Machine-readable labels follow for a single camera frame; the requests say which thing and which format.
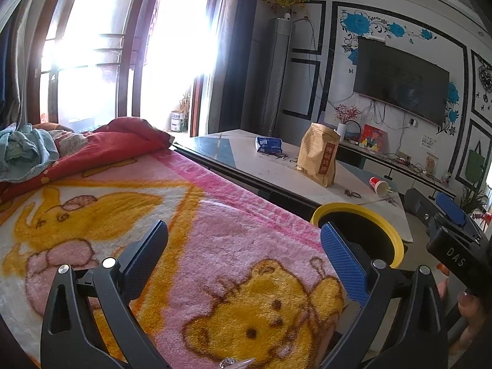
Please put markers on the white television cabinet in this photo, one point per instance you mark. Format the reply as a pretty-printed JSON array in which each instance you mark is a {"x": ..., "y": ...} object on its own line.
[{"x": 399, "y": 178}]

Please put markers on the black wall television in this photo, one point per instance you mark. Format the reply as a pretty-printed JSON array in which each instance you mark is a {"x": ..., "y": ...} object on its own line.
[{"x": 399, "y": 80}]

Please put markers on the dark blue curtain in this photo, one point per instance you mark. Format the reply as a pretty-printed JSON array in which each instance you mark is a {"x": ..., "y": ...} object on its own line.
[{"x": 238, "y": 46}]

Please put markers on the yellow rimmed black trash bin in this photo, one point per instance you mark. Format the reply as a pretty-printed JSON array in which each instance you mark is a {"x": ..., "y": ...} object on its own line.
[{"x": 365, "y": 226}]

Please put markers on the marble top coffee table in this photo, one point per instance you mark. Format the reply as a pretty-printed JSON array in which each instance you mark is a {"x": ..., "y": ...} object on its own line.
[{"x": 246, "y": 157}]

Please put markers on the black wall clock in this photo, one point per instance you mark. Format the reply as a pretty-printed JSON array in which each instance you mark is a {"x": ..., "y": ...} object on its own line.
[{"x": 486, "y": 77}]

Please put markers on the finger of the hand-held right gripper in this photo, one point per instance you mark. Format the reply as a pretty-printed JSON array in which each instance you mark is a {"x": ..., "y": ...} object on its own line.
[
  {"x": 451, "y": 207},
  {"x": 421, "y": 203}
]

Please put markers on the brown paper bag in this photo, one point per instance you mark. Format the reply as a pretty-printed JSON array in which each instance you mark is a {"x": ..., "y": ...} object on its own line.
[{"x": 317, "y": 157}]

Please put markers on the blue snack packet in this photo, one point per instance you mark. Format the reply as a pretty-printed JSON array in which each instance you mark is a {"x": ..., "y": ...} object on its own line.
[{"x": 269, "y": 144}]

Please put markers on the grey standing air conditioner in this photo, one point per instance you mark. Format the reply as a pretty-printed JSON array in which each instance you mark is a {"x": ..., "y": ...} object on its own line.
[{"x": 278, "y": 84}]

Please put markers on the yellow artificial flowers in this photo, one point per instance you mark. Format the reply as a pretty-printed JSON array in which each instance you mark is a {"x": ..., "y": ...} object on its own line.
[{"x": 284, "y": 2}]

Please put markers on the green tote bag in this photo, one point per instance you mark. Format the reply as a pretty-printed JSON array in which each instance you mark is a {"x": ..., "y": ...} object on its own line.
[{"x": 474, "y": 165}]

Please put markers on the red paper cup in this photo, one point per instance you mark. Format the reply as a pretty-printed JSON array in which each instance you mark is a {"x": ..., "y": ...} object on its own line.
[{"x": 377, "y": 184}]

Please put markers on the person's right hand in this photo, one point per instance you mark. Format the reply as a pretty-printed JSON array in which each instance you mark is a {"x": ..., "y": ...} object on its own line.
[{"x": 471, "y": 309}]

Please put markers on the red floral quilt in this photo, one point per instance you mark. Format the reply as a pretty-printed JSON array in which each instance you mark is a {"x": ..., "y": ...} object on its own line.
[{"x": 115, "y": 142}]

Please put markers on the white paint bucket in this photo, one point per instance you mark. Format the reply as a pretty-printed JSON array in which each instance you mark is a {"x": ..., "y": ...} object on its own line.
[{"x": 176, "y": 122}]

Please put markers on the brown balcony door frame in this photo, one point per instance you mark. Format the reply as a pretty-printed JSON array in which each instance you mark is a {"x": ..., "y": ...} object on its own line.
[{"x": 132, "y": 50}]

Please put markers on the light blue crumpled cloth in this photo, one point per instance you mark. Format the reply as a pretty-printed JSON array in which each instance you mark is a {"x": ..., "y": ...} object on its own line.
[{"x": 30, "y": 150}]

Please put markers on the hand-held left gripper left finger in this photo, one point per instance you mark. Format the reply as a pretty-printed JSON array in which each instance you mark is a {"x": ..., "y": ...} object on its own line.
[{"x": 148, "y": 253}]

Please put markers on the red picture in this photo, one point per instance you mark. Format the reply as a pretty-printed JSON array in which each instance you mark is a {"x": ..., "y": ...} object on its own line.
[{"x": 373, "y": 136}]

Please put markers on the pink cartoon printed blanket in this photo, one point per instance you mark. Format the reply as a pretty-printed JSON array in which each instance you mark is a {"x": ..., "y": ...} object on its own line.
[{"x": 215, "y": 238}]

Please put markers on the green potted plant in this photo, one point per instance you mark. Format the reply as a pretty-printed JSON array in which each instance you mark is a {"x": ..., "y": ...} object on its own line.
[{"x": 472, "y": 200}]

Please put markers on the small beige picture frame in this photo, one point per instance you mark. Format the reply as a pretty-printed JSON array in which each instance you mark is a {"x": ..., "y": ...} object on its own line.
[{"x": 431, "y": 163}]

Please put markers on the white vase with red flowers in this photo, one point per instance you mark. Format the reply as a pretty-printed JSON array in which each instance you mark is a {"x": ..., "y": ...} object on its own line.
[{"x": 341, "y": 132}]

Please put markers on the white wall note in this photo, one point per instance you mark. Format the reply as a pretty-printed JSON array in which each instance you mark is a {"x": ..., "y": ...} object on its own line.
[{"x": 428, "y": 142}]

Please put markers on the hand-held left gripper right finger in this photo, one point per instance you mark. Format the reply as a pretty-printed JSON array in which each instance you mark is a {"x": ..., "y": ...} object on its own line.
[{"x": 344, "y": 265}]

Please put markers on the orange red pillow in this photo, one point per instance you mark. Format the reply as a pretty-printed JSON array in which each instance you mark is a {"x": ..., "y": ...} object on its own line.
[{"x": 50, "y": 127}]

